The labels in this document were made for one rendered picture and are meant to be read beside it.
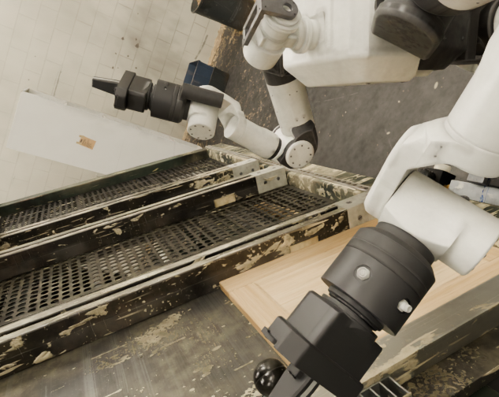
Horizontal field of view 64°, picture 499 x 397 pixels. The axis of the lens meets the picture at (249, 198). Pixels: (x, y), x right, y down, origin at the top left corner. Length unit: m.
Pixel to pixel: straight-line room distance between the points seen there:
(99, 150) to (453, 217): 4.33
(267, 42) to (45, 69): 5.30
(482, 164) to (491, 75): 0.07
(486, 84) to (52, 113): 4.35
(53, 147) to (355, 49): 4.10
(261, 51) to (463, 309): 0.52
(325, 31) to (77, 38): 5.30
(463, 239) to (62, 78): 5.69
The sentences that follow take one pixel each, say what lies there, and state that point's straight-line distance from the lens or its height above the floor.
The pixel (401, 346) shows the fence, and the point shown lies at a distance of 0.63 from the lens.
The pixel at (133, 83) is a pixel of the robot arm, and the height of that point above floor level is 1.56.
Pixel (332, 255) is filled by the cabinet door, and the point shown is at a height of 1.09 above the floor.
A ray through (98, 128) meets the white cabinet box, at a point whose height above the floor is 1.30.
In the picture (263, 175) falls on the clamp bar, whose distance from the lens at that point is 1.47.
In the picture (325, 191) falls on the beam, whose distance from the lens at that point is 1.32.
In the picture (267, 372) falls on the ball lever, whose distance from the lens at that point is 0.44.
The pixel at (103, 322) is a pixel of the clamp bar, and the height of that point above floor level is 1.51.
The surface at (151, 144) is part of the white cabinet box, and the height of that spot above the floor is 0.72.
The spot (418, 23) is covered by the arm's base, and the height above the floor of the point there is 1.34.
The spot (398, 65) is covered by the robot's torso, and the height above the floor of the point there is 1.23.
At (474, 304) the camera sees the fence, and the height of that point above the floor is 1.08.
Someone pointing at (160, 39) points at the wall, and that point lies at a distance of 6.04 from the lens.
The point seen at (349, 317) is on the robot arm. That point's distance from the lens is 0.39.
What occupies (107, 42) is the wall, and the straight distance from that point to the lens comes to 5.94.
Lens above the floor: 1.69
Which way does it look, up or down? 27 degrees down
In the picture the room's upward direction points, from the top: 74 degrees counter-clockwise
